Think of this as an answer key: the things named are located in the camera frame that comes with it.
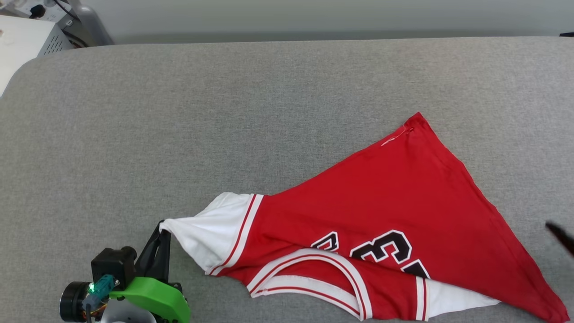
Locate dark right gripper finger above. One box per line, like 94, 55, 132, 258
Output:
545, 222, 574, 258

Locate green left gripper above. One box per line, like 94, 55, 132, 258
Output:
110, 222, 191, 323

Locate red white basketball jersey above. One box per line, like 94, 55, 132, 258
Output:
159, 112, 570, 323

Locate black cylindrical left gripper motor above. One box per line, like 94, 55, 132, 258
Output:
59, 281, 97, 322

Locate grey metal stand leg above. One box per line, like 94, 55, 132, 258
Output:
67, 0, 115, 46

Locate white metal box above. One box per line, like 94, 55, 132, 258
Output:
0, 16, 74, 97

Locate white power strip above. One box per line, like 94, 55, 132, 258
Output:
13, 0, 68, 23

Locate teal cable connector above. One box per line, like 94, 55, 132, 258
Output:
83, 275, 115, 310

